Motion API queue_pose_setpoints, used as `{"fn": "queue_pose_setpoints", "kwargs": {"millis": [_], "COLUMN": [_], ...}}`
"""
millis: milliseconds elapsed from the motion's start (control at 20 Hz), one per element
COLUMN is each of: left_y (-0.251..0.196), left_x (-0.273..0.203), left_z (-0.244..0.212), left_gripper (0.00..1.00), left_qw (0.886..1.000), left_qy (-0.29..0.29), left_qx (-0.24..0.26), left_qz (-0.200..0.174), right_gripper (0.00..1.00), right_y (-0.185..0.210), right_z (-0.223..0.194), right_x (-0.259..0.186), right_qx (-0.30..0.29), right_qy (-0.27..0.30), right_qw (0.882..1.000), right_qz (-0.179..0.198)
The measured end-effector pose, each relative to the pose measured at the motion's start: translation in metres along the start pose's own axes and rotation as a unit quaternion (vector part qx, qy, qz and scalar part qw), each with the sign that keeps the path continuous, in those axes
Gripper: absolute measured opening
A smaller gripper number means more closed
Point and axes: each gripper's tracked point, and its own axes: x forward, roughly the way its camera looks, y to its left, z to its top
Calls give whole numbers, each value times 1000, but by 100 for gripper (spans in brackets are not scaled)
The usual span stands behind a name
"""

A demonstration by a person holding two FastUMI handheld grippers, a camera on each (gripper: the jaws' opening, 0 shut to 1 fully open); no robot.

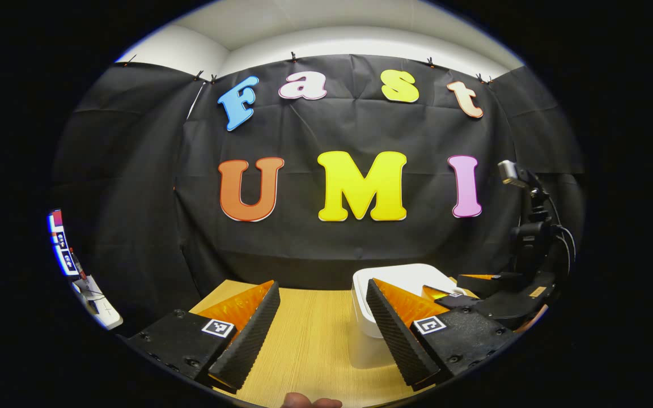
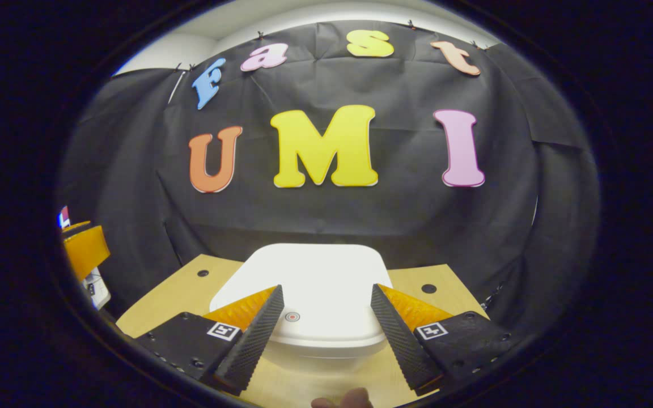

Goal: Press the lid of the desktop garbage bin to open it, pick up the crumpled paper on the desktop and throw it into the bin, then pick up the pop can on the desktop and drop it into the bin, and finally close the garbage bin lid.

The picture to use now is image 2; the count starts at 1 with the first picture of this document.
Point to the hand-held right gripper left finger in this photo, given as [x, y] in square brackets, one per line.
[253, 340]

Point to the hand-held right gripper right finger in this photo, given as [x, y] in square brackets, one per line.
[400, 340]

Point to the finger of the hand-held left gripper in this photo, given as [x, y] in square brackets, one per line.
[76, 226]
[87, 249]

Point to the white desktop garbage bin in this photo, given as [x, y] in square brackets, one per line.
[321, 277]

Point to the wooden desktop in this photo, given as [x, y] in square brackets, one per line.
[179, 294]

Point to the computer monitor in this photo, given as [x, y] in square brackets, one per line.
[64, 217]

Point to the white side table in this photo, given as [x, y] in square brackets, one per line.
[98, 289]

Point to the black backdrop cloth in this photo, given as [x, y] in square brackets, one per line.
[406, 215]

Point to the row of black cloth clips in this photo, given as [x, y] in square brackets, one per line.
[259, 35]

